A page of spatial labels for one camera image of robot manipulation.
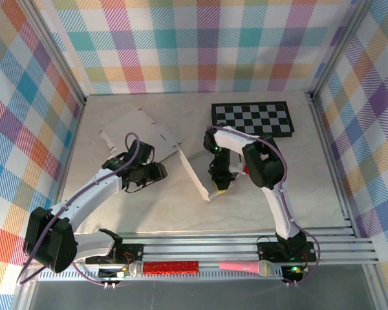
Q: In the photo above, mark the red block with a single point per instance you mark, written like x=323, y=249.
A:
x=245, y=170

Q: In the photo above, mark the white cardboard box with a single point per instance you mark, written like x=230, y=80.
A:
x=194, y=171
x=132, y=129

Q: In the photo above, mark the black grey checkerboard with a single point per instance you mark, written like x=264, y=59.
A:
x=262, y=116

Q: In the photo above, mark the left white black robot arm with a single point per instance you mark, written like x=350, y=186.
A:
x=93, y=190

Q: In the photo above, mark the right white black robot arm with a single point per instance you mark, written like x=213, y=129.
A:
x=265, y=161

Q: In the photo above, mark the pink toy microphone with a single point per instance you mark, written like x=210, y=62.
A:
x=239, y=266

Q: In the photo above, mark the red glitter toy microphone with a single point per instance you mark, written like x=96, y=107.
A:
x=171, y=268

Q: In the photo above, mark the left black controller board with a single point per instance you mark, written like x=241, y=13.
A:
x=108, y=274

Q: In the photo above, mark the black controller board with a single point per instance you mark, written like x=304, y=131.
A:
x=291, y=274
x=108, y=274

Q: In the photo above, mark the right black controller board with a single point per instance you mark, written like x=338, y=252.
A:
x=291, y=274

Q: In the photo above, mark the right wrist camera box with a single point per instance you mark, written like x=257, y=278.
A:
x=236, y=169

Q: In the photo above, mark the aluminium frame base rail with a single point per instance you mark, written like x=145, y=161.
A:
x=197, y=250

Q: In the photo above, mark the left aluminium side rail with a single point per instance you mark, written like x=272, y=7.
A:
x=74, y=135

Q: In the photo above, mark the aluminium side rail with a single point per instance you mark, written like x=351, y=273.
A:
x=321, y=129
x=74, y=135

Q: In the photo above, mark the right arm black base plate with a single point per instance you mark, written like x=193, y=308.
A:
x=266, y=253

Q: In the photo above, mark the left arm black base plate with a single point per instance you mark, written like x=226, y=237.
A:
x=132, y=248

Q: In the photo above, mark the right aluminium side rail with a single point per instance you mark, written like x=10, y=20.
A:
x=321, y=129

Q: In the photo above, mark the left aluminium corner post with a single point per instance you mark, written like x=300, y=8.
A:
x=57, y=55

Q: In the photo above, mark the aluminium corner post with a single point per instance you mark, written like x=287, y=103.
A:
x=57, y=55
x=338, y=48

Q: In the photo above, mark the right aluminium corner post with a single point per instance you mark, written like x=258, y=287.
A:
x=338, y=48

